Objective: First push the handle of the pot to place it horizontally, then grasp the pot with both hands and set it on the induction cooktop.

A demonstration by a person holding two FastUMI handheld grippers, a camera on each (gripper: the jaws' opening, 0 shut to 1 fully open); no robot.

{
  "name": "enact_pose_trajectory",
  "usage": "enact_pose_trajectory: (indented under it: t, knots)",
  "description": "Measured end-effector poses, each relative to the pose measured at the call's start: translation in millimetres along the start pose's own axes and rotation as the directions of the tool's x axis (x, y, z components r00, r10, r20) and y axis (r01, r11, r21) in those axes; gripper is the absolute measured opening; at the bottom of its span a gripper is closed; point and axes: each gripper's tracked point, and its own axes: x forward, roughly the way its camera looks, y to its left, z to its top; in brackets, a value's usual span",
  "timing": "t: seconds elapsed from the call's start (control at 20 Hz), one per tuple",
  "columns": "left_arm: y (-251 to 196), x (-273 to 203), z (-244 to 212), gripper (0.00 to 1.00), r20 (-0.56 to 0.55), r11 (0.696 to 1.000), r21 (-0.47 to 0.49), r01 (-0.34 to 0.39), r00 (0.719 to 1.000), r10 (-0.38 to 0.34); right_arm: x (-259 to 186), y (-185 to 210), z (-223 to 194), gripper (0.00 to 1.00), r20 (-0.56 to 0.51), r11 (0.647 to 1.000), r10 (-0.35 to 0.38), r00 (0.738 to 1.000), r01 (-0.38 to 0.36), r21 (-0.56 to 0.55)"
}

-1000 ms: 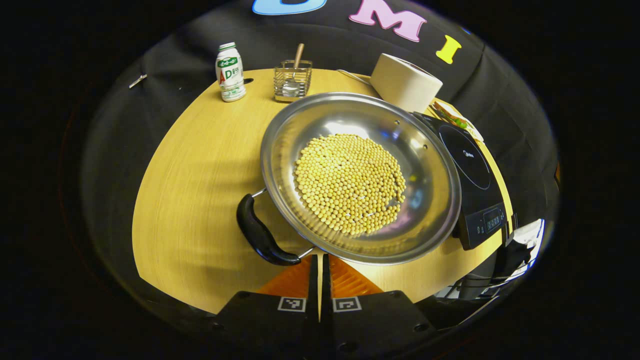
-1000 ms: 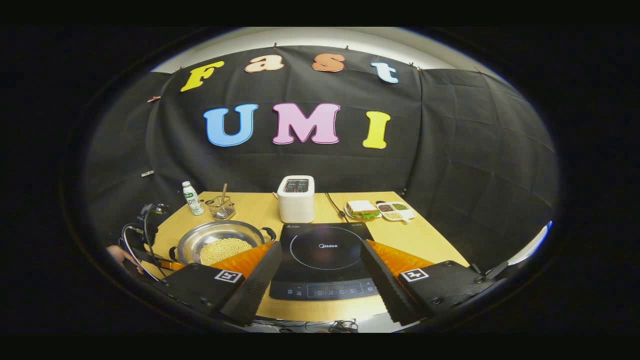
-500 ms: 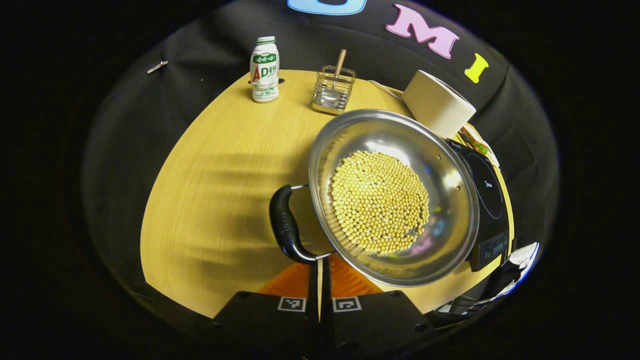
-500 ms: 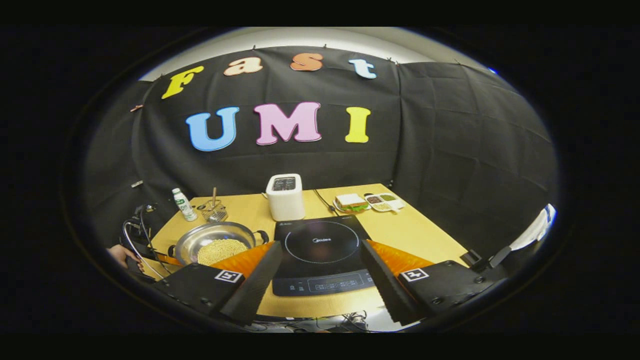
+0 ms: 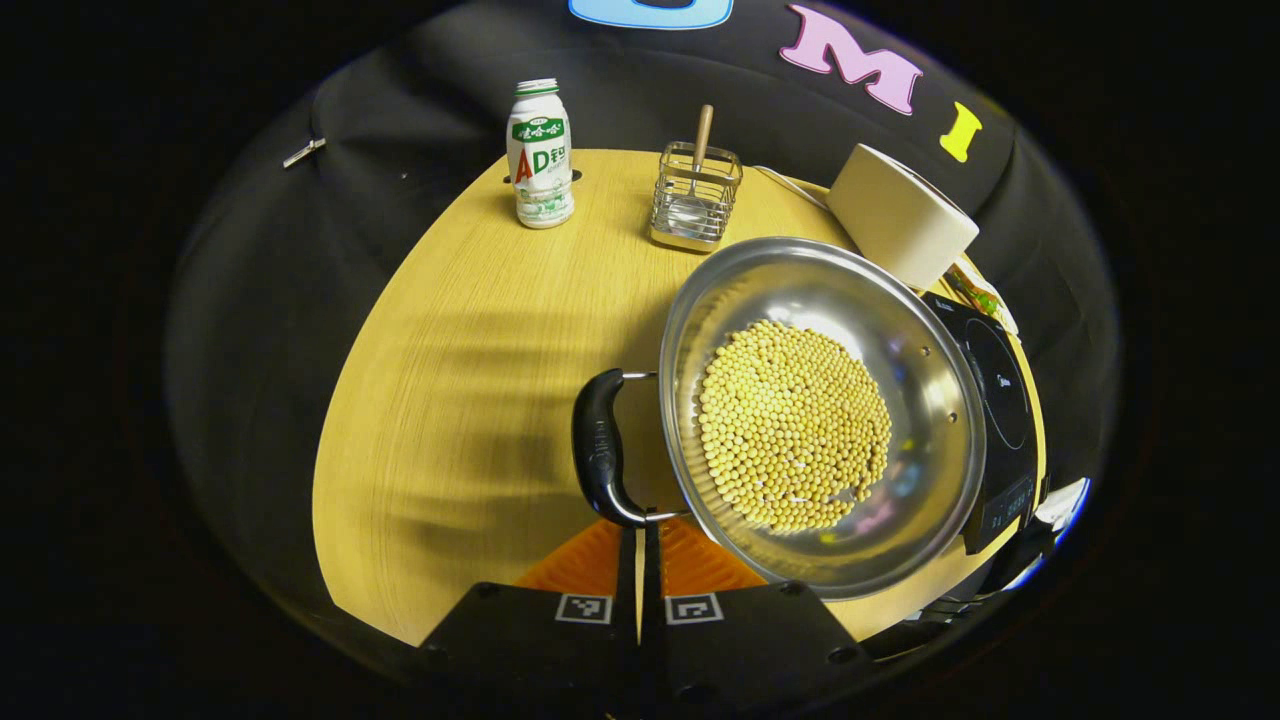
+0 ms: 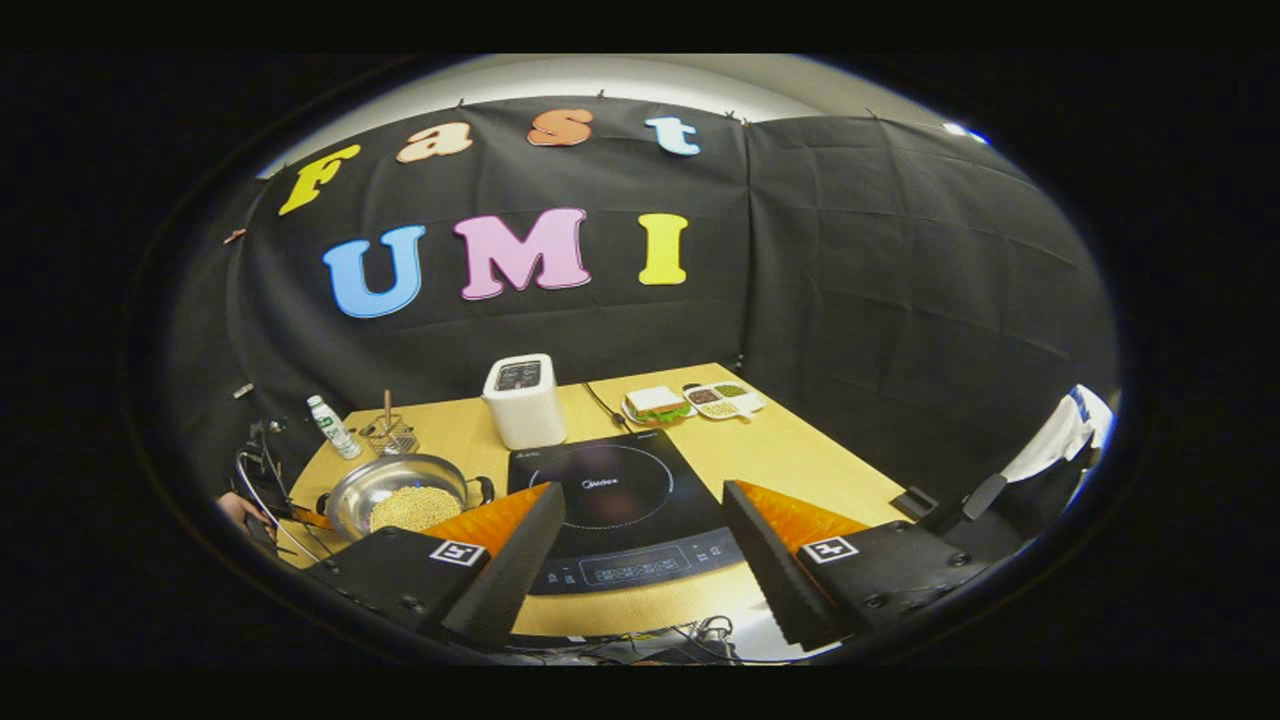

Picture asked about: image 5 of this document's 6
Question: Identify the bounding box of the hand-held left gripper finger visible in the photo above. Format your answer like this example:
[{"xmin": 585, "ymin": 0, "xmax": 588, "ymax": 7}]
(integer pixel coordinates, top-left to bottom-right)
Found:
[
  {"xmin": 418, "ymin": 515, "xmax": 641, "ymax": 717},
  {"xmin": 640, "ymin": 515, "xmax": 877, "ymax": 717}
]

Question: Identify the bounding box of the stainless steel pot black handle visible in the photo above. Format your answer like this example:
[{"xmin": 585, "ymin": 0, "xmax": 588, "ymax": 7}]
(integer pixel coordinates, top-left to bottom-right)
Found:
[{"xmin": 572, "ymin": 237, "xmax": 989, "ymax": 602}]

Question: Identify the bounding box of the black induction cooktop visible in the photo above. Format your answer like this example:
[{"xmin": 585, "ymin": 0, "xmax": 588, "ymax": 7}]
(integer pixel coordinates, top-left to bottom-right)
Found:
[{"xmin": 920, "ymin": 292, "xmax": 1047, "ymax": 557}]

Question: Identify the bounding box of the pile of yellow soybeans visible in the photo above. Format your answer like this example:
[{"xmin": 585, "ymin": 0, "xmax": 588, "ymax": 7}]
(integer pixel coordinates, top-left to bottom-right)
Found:
[{"xmin": 697, "ymin": 319, "xmax": 893, "ymax": 533}]

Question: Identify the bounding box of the white drink bottle green label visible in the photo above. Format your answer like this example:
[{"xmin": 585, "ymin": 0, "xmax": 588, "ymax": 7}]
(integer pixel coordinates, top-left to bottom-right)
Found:
[{"xmin": 505, "ymin": 78, "xmax": 577, "ymax": 231}]

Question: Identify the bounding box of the sandwich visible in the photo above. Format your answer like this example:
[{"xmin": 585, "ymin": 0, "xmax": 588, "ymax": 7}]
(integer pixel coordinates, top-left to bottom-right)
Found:
[{"xmin": 945, "ymin": 258, "xmax": 1020, "ymax": 337}]

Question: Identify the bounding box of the white toaster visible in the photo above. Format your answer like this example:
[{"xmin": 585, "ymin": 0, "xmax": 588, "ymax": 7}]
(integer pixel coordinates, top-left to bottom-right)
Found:
[{"xmin": 827, "ymin": 143, "xmax": 981, "ymax": 292}]

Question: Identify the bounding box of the metal wire basket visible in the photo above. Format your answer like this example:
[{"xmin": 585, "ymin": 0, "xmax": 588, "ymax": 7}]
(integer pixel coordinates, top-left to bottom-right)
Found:
[{"xmin": 650, "ymin": 141, "xmax": 745, "ymax": 254}]

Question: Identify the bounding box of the white power cable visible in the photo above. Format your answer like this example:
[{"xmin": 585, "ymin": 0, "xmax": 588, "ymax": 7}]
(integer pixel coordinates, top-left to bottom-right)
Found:
[{"xmin": 752, "ymin": 164, "xmax": 832, "ymax": 212}]

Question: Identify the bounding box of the wooden-handled metal spoon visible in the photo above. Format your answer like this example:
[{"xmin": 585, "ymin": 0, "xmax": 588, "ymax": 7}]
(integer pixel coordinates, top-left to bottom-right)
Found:
[{"xmin": 668, "ymin": 104, "xmax": 717, "ymax": 227}]

